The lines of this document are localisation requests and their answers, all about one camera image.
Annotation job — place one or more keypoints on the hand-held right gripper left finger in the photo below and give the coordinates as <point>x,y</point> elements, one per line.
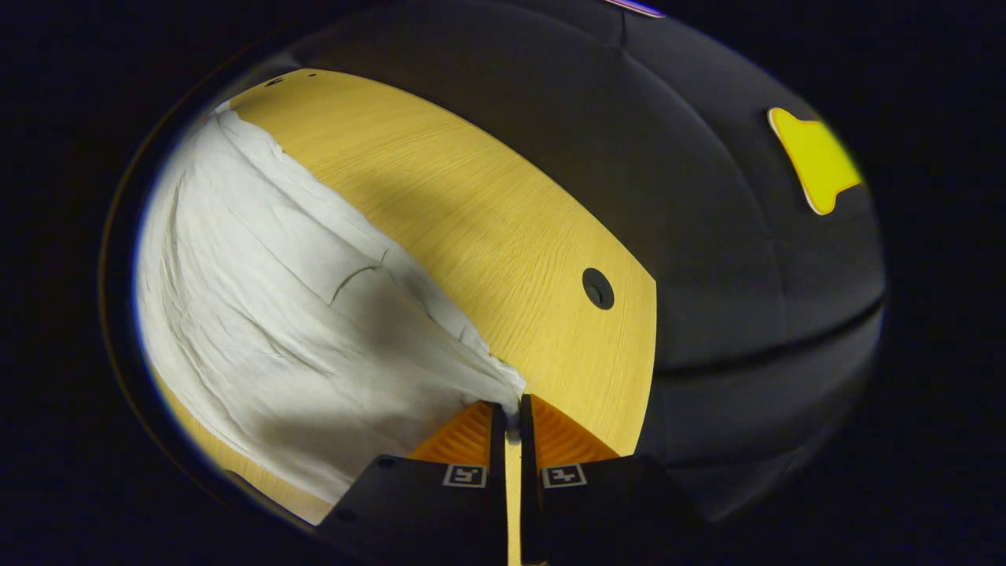
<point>498,487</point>

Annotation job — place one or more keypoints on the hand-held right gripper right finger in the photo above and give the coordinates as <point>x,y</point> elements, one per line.
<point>528,487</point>

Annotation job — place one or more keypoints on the white jeans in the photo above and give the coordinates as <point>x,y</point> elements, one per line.
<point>275,330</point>

